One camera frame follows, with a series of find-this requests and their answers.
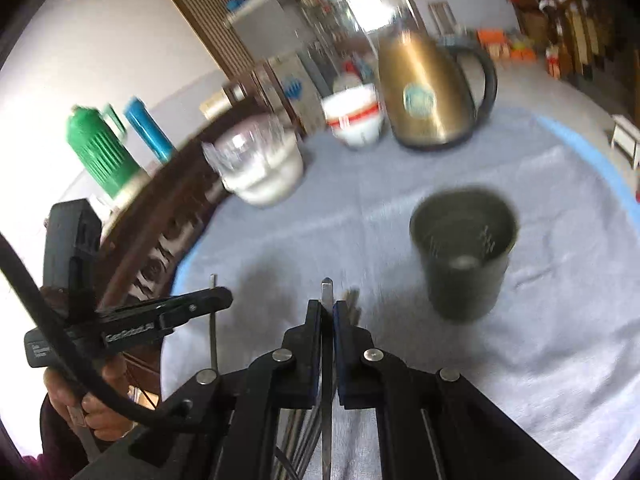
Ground person's left hand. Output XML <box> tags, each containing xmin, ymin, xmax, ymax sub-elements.
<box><xmin>43</xmin><ymin>354</ymin><xmax>134</xmax><ymax>442</ymax></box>

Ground dark carved wooden bench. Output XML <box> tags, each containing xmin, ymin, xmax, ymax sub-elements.
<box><xmin>96</xmin><ymin>96</ymin><xmax>262</xmax><ymax>401</ymax></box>

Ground green thermos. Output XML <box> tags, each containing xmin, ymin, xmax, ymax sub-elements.
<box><xmin>66</xmin><ymin>104</ymin><xmax>148</xmax><ymax>198</ymax></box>

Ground blue bottle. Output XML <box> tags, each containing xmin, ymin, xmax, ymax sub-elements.
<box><xmin>124</xmin><ymin>98</ymin><xmax>176</xmax><ymax>164</ymax></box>

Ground dark metal utensil cup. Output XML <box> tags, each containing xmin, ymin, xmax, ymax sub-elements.
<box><xmin>409</xmin><ymin>185</ymin><xmax>518</xmax><ymax>323</ymax></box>

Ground clear glass jar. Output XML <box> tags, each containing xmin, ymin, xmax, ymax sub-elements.
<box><xmin>202</xmin><ymin>114</ymin><xmax>288</xmax><ymax>193</ymax></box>

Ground grey tablecloth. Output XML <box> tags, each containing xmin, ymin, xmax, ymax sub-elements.
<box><xmin>160</xmin><ymin>108</ymin><xmax>639</xmax><ymax>479</ymax></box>

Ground white red-striped bowl stack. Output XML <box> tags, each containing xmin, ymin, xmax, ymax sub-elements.
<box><xmin>321</xmin><ymin>84</ymin><xmax>385</xmax><ymax>150</ymax></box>

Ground grey refrigerator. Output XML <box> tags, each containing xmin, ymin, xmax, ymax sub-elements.
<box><xmin>224</xmin><ymin>0</ymin><xmax>337</xmax><ymax>136</ymax></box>

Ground gold electric kettle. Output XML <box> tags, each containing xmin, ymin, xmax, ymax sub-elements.
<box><xmin>378</xmin><ymin>29</ymin><xmax>498</xmax><ymax>151</ymax></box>

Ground small white stool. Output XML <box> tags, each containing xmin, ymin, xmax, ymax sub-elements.
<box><xmin>610</xmin><ymin>114</ymin><xmax>640</xmax><ymax>170</ymax></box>

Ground black cable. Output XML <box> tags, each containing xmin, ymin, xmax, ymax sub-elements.
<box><xmin>0</xmin><ymin>231</ymin><xmax>194</xmax><ymax>428</ymax></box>

